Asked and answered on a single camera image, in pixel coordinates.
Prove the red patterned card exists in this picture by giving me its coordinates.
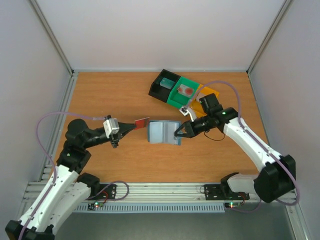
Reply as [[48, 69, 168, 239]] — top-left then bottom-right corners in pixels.
[[177, 84, 194, 98]]

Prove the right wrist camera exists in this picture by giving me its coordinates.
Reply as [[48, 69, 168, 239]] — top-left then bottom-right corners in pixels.
[[179, 106, 197, 122]]

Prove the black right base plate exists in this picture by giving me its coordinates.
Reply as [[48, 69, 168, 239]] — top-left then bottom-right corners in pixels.
[[203, 184, 250, 201]]

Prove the yellow plastic bin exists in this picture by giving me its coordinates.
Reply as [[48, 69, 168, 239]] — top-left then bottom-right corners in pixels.
[[189, 86, 220, 118]]

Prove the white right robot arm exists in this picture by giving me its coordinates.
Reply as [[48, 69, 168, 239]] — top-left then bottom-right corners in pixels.
[[174, 93, 297, 203]]

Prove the teal card holder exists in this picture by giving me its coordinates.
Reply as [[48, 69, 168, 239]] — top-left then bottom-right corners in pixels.
[[147, 120, 181, 146]]

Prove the grey slotted cable duct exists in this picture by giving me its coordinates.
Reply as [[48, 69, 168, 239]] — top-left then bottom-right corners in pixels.
[[74, 202, 225, 214]]

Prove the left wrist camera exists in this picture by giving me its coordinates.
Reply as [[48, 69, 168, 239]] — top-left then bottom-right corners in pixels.
[[103, 115, 120, 139]]

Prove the black plastic bin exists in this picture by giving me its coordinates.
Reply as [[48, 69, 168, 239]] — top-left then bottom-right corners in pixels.
[[148, 69, 181, 103]]

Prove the teal card in bin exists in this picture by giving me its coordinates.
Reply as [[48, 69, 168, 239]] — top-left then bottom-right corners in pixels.
[[159, 77, 175, 90]]

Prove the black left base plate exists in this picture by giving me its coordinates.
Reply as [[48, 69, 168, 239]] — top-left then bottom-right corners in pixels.
[[87, 184, 117, 201]]

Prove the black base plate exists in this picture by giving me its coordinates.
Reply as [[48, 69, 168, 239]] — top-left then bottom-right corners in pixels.
[[203, 184, 250, 201], [87, 184, 117, 201]]

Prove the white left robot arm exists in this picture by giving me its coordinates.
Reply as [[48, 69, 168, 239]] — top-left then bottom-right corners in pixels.
[[5, 116, 136, 240]]

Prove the green plastic bin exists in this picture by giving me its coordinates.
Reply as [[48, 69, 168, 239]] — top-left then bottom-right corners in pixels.
[[166, 76, 200, 109]]

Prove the aluminium front rail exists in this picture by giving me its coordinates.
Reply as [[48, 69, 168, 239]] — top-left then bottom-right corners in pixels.
[[22, 181, 298, 203]]

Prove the red VIP card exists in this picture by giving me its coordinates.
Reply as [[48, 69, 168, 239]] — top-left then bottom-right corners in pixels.
[[134, 117, 150, 130]]

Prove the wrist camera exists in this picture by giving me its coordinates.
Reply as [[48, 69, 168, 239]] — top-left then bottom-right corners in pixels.
[[179, 106, 197, 122], [103, 115, 120, 139]]

